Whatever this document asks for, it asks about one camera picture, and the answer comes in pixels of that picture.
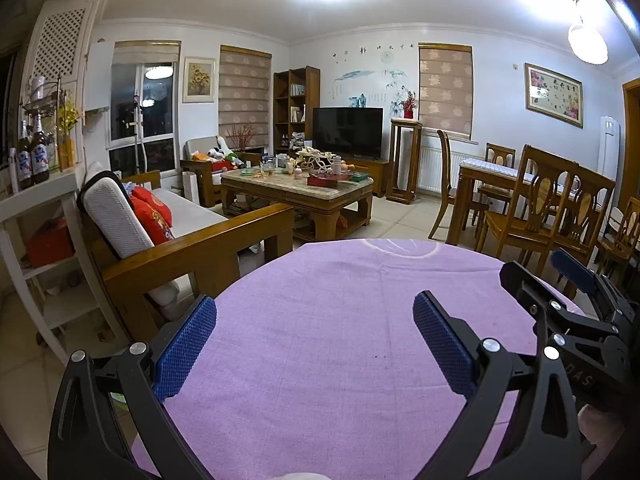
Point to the white lattice cabinet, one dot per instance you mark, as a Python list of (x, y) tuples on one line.
[(57, 40)]

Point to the balcony glass door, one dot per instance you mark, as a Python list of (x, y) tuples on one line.
[(132, 115)]

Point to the wooden sofa white cushions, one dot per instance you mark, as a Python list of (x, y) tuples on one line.
[(210, 247)]

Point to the person's right hand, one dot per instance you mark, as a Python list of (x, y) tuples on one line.
[(600, 430)]

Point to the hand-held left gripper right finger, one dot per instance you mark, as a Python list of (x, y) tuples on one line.
[(442, 347)]

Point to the framed floral picture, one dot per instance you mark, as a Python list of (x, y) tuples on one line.
[(554, 95)]

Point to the black white plush dog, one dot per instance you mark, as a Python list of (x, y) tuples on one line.
[(217, 154)]

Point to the person's left hand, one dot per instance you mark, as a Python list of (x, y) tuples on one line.
[(302, 476)]

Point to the small hanging ceiling lamp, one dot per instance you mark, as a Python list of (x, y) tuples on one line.
[(587, 45)]

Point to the wooden bookshelf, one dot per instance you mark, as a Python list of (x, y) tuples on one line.
[(312, 90)]

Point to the wooden dining table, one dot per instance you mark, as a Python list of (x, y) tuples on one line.
[(480, 167)]

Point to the white tower air conditioner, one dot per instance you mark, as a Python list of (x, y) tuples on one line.
[(610, 147)]

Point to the red box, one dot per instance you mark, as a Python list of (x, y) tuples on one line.
[(50, 245)]

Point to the beige patterned roller blind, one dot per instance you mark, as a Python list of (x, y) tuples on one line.
[(245, 92), (445, 90)]

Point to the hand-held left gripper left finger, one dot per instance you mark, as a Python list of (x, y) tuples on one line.
[(185, 347)]

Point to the purple tablecloth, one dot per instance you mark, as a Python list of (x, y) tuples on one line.
[(325, 360)]

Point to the red cushion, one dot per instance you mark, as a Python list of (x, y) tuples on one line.
[(155, 202), (155, 232)]

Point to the yellow flowers in vase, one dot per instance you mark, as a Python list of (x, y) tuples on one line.
[(69, 115)]

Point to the wooden television stand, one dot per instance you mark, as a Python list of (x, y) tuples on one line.
[(375, 172)]

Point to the white decorative fruit stand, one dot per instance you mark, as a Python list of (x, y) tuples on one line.
[(312, 157)]

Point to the wooden dining chair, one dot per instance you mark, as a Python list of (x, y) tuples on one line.
[(595, 205), (500, 152), (445, 175), (520, 225), (625, 230)]

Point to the brown bottle blue label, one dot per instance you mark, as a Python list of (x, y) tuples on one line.
[(25, 160), (40, 157)]

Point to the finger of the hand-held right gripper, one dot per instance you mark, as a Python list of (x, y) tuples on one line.
[(575, 270), (525, 285)]

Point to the red vase with plant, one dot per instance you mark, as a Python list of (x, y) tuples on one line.
[(409, 109)]

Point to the red tray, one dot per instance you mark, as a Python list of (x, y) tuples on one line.
[(322, 179)]

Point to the green box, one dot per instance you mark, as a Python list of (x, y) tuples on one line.
[(360, 176)]

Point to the white radiator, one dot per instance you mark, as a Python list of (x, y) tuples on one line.
[(430, 169)]

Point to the green round object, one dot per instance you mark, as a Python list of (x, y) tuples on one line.
[(119, 398)]

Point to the framed sunflower picture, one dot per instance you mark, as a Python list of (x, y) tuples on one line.
[(199, 80)]

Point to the wooden coffee table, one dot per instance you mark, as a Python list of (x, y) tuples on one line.
[(300, 191)]

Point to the white shelf unit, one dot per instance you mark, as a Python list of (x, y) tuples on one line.
[(70, 310)]

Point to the wooden armchair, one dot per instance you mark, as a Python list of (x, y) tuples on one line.
[(195, 145)]

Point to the white paper bag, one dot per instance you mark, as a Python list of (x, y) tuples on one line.
[(190, 187)]

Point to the black television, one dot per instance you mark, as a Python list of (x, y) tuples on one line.
[(347, 130)]

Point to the tall wooden plant stand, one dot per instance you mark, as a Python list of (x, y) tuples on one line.
[(405, 160)]

